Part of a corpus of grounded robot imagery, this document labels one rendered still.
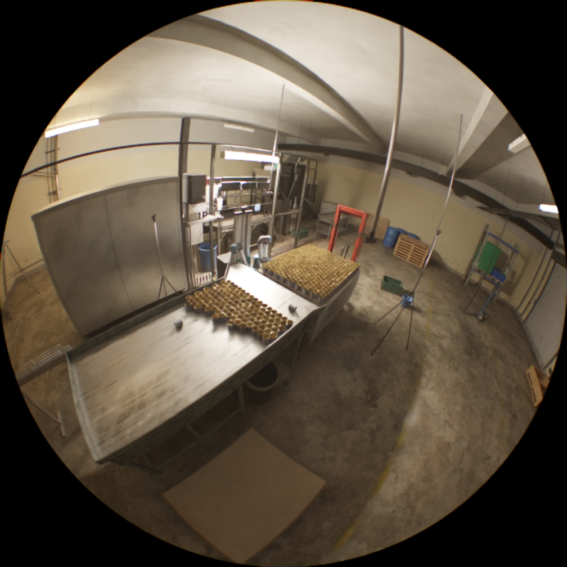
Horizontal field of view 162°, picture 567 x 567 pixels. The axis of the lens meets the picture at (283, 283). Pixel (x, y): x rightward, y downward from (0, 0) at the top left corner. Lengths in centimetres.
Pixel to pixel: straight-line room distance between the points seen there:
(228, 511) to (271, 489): 53
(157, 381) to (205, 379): 42
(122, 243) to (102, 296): 98
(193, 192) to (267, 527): 451
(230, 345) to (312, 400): 148
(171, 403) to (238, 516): 142
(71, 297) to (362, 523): 496
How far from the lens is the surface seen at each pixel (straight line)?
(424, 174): 1013
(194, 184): 354
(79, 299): 388
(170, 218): 371
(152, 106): 693
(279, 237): 695
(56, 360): 271
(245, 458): 245
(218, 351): 187
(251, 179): 513
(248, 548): 256
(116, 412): 187
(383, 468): 300
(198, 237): 444
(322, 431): 277
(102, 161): 902
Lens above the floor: 256
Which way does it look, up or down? 33 degrees down
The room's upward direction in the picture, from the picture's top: 8 degrees clockwise
